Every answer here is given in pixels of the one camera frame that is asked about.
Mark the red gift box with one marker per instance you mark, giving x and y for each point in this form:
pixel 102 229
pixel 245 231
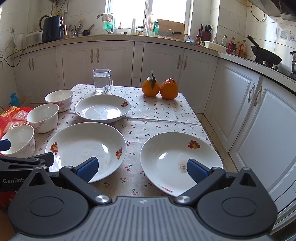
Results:
pixel 13 117

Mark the teal lidded bottle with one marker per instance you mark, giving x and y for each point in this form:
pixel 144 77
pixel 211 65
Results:
pixel 155 28

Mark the dark sauce bottle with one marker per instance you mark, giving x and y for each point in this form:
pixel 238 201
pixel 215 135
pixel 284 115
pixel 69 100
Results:
pixel 199 37

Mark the bumpy orange right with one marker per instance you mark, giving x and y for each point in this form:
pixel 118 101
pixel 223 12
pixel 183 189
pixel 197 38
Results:
pixel 169 89

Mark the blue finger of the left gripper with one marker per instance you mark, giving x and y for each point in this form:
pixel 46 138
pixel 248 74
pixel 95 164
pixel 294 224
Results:
pixel 5 145
pixel 12 163

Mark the knife block with knives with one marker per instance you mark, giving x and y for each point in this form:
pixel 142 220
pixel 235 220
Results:
pixel 206 32

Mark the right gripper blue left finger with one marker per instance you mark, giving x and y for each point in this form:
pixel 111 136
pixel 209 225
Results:
pixel 77 178

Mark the black wok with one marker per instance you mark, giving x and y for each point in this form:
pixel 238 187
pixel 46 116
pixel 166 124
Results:
pixel 264 56

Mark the blue plastic item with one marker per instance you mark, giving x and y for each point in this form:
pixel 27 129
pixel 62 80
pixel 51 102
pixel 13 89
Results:
pixel 14 100

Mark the white kitchen cabinets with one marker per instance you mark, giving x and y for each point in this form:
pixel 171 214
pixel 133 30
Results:
pixel 247 109

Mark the glass mug with water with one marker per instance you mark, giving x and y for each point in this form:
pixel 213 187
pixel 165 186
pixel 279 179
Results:
pixel 103 81

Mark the white rectangular tray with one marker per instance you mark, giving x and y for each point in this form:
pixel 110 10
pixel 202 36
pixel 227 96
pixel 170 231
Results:
pixel 214 46

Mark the orange with leaf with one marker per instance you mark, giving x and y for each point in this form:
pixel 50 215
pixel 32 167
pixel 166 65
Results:
pixel 150 87

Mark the white electric kettle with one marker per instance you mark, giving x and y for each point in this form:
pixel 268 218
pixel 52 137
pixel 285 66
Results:
pixel 18 42

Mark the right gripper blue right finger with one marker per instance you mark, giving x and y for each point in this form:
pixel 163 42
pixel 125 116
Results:
pixel 206 179

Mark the white plate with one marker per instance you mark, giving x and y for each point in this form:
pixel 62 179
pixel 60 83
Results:
pixel 77 143
pixel 164 158
pixel 104 108

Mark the cherry print tablecloth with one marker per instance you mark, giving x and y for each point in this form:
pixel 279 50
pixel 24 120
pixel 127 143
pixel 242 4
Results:
pixel 147 117

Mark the wooden cutting board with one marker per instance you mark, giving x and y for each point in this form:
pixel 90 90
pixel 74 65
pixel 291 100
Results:
pixel 171 29

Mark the black air fryer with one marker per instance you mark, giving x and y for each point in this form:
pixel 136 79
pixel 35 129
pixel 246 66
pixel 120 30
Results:
pixel 53 28

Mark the white floral bowl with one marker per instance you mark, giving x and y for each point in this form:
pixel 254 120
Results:
pixel 22 142
pixel 44 117
pixel 63 98

